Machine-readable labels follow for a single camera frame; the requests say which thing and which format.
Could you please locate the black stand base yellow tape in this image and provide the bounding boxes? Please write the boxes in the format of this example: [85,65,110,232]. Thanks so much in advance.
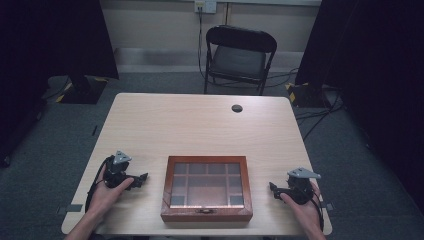
[285,81,332,109]

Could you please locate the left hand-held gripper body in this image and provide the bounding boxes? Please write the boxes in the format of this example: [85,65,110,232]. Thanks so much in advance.
[103,150,135,190]

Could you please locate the black curtain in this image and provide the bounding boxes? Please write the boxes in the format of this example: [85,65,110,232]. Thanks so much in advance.
[0,0,120,168]
[294,0,424,214]

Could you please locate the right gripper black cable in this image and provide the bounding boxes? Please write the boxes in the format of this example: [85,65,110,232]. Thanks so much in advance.
[309,181,326,232]

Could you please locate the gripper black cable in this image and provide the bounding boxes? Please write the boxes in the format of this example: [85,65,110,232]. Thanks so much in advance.
[309,181,326,232]
[84,155,114,214]

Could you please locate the person's right hand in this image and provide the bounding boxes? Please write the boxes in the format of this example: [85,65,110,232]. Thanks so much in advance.
[279,180,324,232]

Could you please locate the wooden box with glass lid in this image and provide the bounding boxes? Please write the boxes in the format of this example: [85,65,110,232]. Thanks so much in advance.
[160,155,254,224]

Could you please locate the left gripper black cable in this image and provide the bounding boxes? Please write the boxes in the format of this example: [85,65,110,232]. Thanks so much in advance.
[84,155,114,214]

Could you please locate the black folding chair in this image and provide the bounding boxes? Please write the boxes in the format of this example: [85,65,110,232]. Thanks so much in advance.
[203,25,278,97]

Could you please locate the black cables on floor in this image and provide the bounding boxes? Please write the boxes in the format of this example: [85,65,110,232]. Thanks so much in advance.
[266,67,345,142]

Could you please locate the person's left hand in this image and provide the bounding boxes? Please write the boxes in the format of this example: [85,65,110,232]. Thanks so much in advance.
[88,165,135,218]

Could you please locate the white wall socket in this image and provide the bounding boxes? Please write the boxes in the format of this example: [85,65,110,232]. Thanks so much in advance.
[194,0,218,15]

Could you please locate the black cable from wall socket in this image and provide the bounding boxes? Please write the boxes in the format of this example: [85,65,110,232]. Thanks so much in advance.
[197,6,209,81]

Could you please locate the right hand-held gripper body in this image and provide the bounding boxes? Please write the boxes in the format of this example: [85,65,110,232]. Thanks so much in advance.
[285,167,322,206]

